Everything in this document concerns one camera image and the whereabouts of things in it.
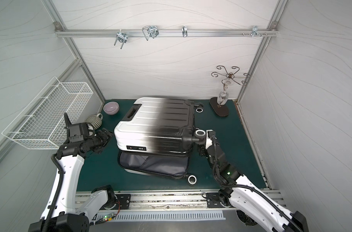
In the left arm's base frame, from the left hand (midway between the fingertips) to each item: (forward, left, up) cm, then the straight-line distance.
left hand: (111, 136), depth 76 cm
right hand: (+1, -50, -2) cm, 50 cm away
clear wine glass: (+31, -64, +2) cm, 71 cm away
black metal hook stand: (+37, -70, -20) cm, 82 cm away
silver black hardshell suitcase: (-6, -26, +11) cm, 29 cm away
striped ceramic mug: (+20, +23, -13) cm, 33 cm away
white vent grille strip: (-32, -29, -21) cm, 48 cm away
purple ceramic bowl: (+36, +18, -16) cm, 43 cm away
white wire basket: (-2, +28, +12) cm, 30 cm away
